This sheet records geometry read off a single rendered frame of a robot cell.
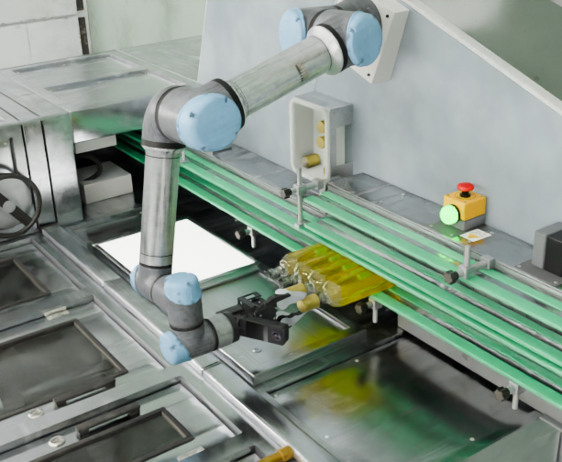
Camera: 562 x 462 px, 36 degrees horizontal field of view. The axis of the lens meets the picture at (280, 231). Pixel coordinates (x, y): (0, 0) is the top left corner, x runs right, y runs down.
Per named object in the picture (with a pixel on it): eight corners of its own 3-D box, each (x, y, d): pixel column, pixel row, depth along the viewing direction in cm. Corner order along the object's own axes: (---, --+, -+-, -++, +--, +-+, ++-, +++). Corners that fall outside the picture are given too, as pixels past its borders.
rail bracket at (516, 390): (532, 390, 190) (489, 412, 183) (534, 363, 187) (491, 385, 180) (546, 399, 187) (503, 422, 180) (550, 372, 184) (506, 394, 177)
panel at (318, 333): (189, 224, 286) (93, 252, 269) (188, 215, 285) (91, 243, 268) (367, 338, 219) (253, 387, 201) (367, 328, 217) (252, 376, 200)
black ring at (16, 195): (41, 225, 284) (-24, 242, 273) (32, 162, 275) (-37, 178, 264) (47, 229, 280) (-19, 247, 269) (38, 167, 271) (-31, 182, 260)
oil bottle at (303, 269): (356, 260, 231) (290, 284, 220) (356, 241, 229) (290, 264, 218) (369, 268, 227) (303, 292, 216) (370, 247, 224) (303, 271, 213)
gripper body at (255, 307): (258, 289, 205) (214, 304, 199) (279, 302, 198) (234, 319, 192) (259, 317, 208) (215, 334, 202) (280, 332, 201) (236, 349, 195)
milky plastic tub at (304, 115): (314, 164, 258) (290, 171, 253) (313, 90, 248) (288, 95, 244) (351, 181, 245) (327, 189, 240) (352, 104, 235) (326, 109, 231)
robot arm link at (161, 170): (130, 78, 187) (118, 295, 199) (156, 84, 178) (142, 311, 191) (177, 80, 194) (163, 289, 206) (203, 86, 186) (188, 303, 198)
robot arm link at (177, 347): (171, 338, 184) (176, 373, 187) (216, 322, 189) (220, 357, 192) (155, 325, 190) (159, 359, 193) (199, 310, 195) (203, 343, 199)
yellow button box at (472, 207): (464, 214, 211) (442, 222, 207) (466, 185, 208) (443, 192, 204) (486, 223, 206) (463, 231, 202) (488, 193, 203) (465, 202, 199)
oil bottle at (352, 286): (385, 277, 222) (317, 302, 211) (385, 257, 220) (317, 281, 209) (400, 285, 218) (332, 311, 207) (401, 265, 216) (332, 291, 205)
